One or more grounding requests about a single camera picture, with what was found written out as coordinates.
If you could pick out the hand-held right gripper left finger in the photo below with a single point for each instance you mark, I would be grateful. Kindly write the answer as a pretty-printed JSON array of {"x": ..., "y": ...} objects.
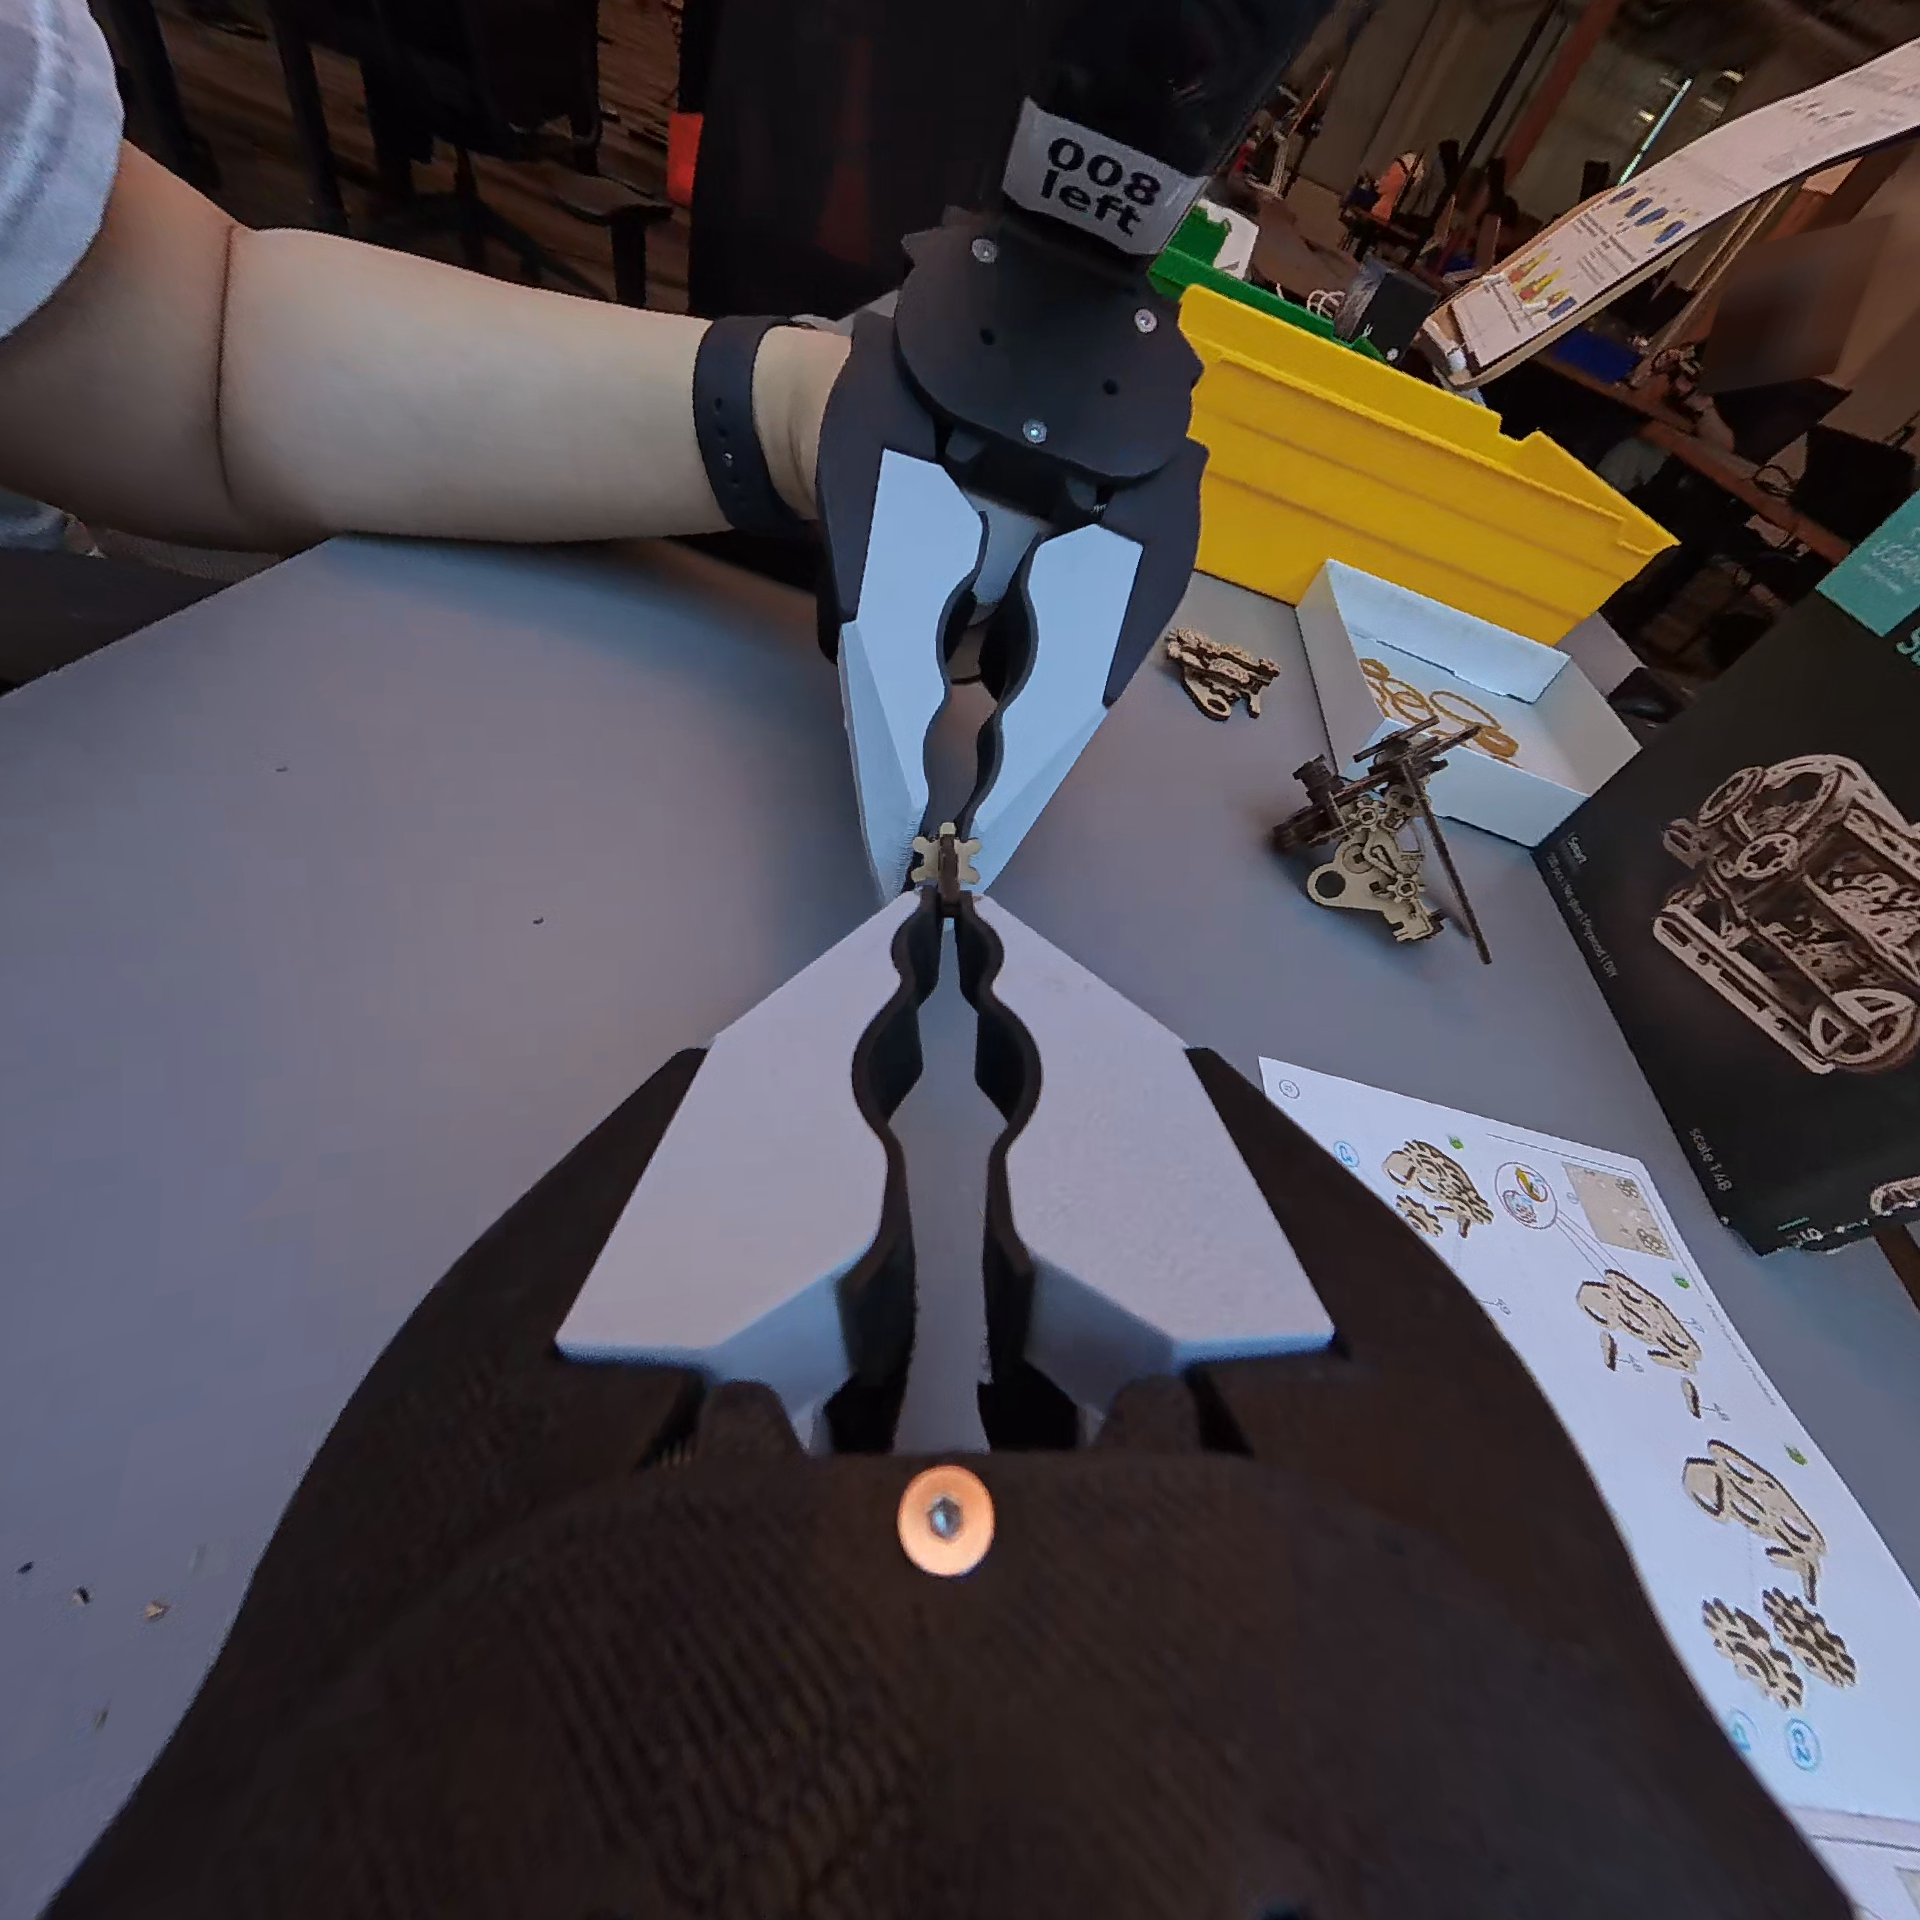
[{"x": 735, "y": 1201}]

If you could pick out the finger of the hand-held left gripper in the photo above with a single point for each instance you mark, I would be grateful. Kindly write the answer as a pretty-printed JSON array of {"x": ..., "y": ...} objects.
[
  {"x": 1072, "y": 661},
  {"x": 893, "y": 644}
]

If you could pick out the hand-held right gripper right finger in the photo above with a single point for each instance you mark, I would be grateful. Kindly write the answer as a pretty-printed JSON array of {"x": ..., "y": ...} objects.
[{"x": 1155, "y": 1201}]

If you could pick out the small wooden gear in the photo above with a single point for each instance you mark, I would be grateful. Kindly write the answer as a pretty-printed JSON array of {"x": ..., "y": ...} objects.
[{"x": 921, "y": 857}]

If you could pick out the wooden axle part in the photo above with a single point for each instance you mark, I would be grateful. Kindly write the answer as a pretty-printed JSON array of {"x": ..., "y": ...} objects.
[{"x": 949, "y": 901}]

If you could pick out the person's left forearm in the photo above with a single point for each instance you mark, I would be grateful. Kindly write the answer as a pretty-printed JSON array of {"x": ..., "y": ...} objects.
[{"x": 375, "y": 388}]

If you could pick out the grey desk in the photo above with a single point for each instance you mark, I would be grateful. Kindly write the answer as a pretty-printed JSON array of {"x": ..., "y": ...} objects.
[{"x": 375, "y": 901}]

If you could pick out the person's left hand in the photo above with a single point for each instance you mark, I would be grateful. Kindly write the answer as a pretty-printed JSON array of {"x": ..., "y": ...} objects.
[{"x": 787, "y": 420}]

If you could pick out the small wooden gear assembly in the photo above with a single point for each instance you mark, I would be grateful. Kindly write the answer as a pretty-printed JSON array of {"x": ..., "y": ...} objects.
[{"x": 1224, "y": 673}]

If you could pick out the green plastic bin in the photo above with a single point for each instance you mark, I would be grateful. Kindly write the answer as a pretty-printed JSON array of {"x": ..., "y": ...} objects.
[{"x": 1200, "y": 253}]

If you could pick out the black wristband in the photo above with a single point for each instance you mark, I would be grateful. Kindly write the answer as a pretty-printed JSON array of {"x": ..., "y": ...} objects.
[{"x": 721, "y": 435}]

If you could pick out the yellow plastic bin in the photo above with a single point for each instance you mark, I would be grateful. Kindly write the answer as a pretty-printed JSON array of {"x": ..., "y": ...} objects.
[{"x": 1349, "y": 481}]

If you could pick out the wooden mechanism assembly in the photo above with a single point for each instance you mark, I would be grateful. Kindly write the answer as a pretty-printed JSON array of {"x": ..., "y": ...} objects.
[{"x": 1371, "y": 868}]

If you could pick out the pile of rubber bands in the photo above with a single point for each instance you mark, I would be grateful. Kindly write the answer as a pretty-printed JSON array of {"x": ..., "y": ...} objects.
[{"x": 1441, "y": 714}]

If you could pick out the model instruction booklet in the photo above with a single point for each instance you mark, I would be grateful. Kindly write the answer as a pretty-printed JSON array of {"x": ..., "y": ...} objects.
[{"x": 1575, "y": 1349}]

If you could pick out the white cardboard tray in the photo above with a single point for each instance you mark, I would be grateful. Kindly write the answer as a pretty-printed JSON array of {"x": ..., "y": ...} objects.
[{"x": 1560, "y": 749}]

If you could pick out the dark model kit box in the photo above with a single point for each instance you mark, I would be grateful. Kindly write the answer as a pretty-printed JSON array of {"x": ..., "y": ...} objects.
[{"x": 1650, "y": 1049}]

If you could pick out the printed paper sheet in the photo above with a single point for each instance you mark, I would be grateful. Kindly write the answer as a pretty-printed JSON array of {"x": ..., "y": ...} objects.
[{"x": 1650, "y": 211}]

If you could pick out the person's white t-shirt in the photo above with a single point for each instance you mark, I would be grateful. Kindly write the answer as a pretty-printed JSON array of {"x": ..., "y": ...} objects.
[{"x": 53, "y": 149}]

